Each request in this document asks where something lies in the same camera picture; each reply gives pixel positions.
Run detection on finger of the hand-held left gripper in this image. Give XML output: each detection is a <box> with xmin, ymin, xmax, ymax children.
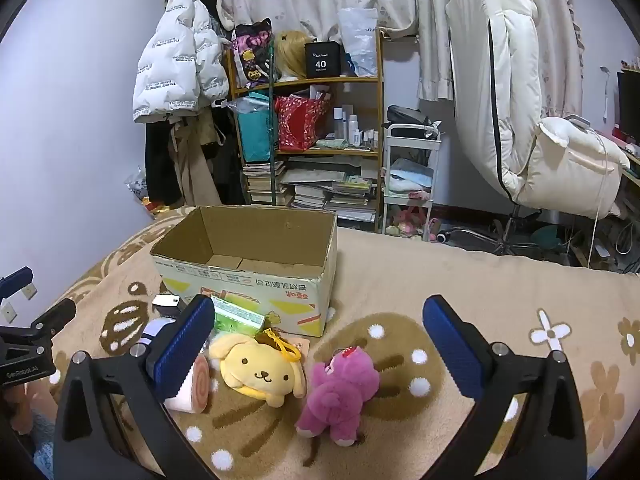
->
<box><xmin>29</xmin><ymin>298</ymin><xmax>77</xmax><ymax>341</ymax></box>
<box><xmin>0</xmin><ymin>267</ymin><xmax>35</xmax><ymax>301</ymax></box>

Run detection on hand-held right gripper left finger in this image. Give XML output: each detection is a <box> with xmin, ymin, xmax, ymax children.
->
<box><xmin>52</xmin><ymin>294</ymin><xmax>217</xmax><ymax>480</ymax></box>

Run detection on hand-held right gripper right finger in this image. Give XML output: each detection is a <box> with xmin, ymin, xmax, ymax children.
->
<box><xmin>422</xmin><ymin>295</ymin><xmax>587</xmax><ymax>480</ymax></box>

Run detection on lavender round plush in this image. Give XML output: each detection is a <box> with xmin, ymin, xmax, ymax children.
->
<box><xmin>140</xmin><ymin>317</ymin><xmax>176</xmax><ymax>347</ymax></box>

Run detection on pink roll plush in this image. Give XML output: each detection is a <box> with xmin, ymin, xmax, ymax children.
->
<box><xmin>164</xmin><ymin>352</ymin><xmax>213</xmax><ymax>415</ymax></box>

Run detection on green tissue pack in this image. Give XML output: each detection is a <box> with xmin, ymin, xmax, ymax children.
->
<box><xmin>202</xmin><ymin>296</ymin><xmax>266</xmax><ymax>337</ymax></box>

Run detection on yellow dog plush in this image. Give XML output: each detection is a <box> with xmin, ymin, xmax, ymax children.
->
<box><xmin>207</xmin><ymin>329</ymin><xmax>308</xmax><ymax>408</ymax></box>

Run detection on cardboard box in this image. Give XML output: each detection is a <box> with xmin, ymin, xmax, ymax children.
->
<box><xmin>150</xmin><ymin>205</ymin><xmax>339</xmax><ymax>337</ymax></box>

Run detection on pink bear plush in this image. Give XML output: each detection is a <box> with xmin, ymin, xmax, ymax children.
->
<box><xmin>295</xmin><ymin>347</ymin><xmax>381</xmax><ymax>448</ymax></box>

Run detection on pink soft toys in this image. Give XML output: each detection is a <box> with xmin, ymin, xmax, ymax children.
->
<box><xmin>392</xmin><ymin>204</ymin><xmax>441</xmax><ymax>242</ymax></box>

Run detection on person's left hand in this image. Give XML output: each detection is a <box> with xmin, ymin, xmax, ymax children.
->
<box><xmin>0</xmin><ymin>382</ymin><xmax>57</xmax><ymax>436</ymax></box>

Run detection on small white object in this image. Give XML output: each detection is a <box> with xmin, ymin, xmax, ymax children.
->
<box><xmin>151</xmin><ymin>294</ymin><xmax>182</xmax><ymax>318</ymax></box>

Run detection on tan printed blanket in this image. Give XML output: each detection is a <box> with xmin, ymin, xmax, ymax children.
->
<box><xmin>30</xmin><ymin>205</ymin><xmax>640</xmax><ymax>480</ymax></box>

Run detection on plastic bag of items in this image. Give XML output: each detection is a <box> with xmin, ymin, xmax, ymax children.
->
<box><xmin>122</xmin><ymin>167</ymin><xmax>157</xmax><ymax>217</ymax></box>

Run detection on beige hanging coat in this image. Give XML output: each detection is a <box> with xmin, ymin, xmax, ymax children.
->
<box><xmin>167</xmin><ymin>110</ymin><xmax>222</xmax><ymax>207</ymax></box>

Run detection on light blue folded cloth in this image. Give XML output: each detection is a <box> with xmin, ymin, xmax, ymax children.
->
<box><xmin>390</xmin><ymin>158</ymin><xmax>434</xmax><ymax>192</ymax></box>

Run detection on dark hanging coat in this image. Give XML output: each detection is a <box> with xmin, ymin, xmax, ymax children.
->
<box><xmin>144</xmin><ymin>105</ymin><xmax>247</xmax><ymax>207</ymax></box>

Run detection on white trolley cart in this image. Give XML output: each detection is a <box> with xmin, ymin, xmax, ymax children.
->
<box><xmin>382</xmin><ymin>122</ymin><xmax>444</xmax><ymax>236</ymax></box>

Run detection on stack of books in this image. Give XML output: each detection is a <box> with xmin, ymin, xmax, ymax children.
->
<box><xmin>242</xmin><ymin>155</ymin><xmax>379</xmax><ymax>223</ymax></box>

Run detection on thin green pole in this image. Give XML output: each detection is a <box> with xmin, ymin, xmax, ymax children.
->
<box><xmin>267</xmin><ymin>45</ymin><xmax>279</xmax><ymax>207</ymax></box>

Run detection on teal bag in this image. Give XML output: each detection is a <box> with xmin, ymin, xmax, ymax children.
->
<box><xmin>235</xmin><ymin>95</ymin><xmax>278</xmax><ymax>162</ymax></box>

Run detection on black bag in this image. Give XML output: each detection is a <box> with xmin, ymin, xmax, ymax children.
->
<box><xmin>387</xmin><ymin>105</ymin><xmax>434</xmax><ymax>129</ymax></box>

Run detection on row of cosmetic bottles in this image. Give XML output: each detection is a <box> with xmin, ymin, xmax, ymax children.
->
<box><xmin>330</xmin><ymin>105</ymin><xmax>381</xmax><ymax>150</ymax></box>

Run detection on red patterned bag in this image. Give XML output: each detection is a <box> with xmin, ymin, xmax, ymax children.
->
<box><xmin>274</xmin><ymin>95</ymin><xmax>331</xmax><ymax>152</ymax></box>

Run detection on cream padded chair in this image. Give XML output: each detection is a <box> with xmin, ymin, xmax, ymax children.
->
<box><xmin>445</xmin><ymin>0</ymin><xmax>632</xmax><ymax>257</ymax></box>

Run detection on white puffer jacket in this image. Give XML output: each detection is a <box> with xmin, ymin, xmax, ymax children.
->
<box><xmin>131</xmin><ymin>0</ymin><xmax>232</xmax><ymax>125</ymax></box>

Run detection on printed tote bag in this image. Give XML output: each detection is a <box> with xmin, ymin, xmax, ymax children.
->
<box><xmin>231</xmin><ymin>19</ymin><xmax>276</xmax><ymax>88</ymax></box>

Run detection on wooden shelf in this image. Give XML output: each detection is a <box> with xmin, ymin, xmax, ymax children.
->
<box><xmin>227</xmin><ymin>30</ymin><xmax>386</xmax><ymax>233</ymax></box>

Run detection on black monitor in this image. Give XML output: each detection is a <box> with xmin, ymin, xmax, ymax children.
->
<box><xmin>616</xmin><ymin>71</ymin><xmax>640</xmax><ymax>137</ymax></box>

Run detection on blonde wig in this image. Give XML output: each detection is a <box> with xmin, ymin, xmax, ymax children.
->
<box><xmin>274</xmin><ymin>30</ymin><xmax>313</xmax><ymax>84</ymax></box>

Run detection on black box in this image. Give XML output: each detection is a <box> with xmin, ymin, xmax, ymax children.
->
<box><xmin>305</xmin><ymin>40</ymin><xmax>344</xmax><ymax>80</ymax></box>

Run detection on clear plastic bag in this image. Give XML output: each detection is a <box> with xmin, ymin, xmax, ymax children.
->
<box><xmin>337</xmin><ymin>7</ymin><xmax>379</xmax><ymax>77</ymax></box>

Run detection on white cable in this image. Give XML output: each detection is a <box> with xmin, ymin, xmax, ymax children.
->
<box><xmin>585</xmin><ymin>125</ymin><xmax>610</xmax><ymax>269</ymax></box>

